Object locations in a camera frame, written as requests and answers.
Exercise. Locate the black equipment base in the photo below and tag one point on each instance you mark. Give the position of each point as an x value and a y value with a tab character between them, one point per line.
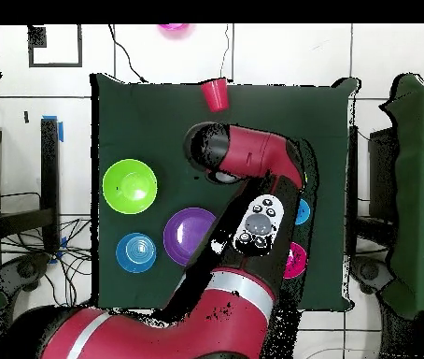
369	271
25	269

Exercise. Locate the small blue bowl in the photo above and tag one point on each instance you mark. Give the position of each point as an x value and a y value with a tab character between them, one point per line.
136	252

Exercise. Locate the black metal stand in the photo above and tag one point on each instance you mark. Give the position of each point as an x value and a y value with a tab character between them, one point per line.
380	157
49	168

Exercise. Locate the large green bowl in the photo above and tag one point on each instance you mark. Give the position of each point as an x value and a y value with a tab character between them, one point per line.
130	187

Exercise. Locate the purple bowl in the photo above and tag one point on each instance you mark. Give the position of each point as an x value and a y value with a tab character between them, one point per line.
182	235

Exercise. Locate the blue cup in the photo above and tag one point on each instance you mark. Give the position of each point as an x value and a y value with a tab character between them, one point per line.
303	212

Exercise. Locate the small pinkish red bowl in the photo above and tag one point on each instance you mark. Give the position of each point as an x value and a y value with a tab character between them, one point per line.
296	261

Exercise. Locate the red cup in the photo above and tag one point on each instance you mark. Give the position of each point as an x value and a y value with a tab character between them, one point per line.
215	95

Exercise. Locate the large pink bowl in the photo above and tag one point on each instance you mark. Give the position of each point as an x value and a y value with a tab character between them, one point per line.
174	27

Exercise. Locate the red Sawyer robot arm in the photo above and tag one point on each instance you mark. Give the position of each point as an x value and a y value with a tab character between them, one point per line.
249	149

